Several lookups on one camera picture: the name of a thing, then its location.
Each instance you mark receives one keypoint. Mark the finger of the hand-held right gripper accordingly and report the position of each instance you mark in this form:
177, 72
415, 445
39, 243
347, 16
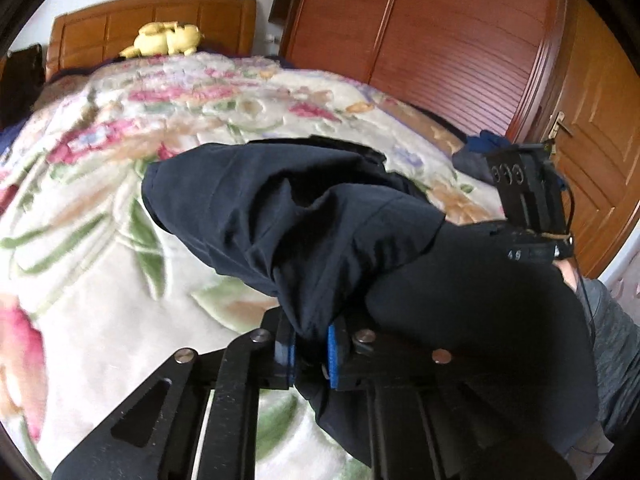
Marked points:
527, 250

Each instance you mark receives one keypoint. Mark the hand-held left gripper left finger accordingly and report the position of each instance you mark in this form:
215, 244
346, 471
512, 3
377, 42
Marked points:
285, 356

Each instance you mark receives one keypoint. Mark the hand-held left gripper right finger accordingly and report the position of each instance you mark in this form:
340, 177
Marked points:
334, 360

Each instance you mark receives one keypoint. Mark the black coat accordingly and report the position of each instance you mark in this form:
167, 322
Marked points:
300, 210

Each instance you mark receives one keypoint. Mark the person's right hand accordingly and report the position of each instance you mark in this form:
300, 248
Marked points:
569, 272

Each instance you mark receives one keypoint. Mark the grey folded garment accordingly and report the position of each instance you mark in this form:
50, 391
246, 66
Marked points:
472, 165

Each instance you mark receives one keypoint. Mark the wooden door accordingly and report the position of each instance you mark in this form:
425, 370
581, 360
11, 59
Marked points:
605, 135

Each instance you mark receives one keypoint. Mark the wooden wardrobe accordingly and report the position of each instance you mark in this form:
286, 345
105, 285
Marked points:
425, 35

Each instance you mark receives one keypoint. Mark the floral blanket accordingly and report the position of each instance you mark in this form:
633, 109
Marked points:
125, 210

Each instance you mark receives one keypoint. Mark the yellow plush toy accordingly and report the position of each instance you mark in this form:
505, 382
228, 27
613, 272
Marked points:
165, 40

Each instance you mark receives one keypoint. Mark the navy bed sheet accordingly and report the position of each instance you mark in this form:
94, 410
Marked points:
7, 142

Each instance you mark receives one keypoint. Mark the wooden headboard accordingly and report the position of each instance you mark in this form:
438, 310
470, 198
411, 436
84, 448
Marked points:
100, 25

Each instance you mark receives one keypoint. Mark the dark wooden chair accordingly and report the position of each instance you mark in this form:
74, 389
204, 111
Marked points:
22, 77

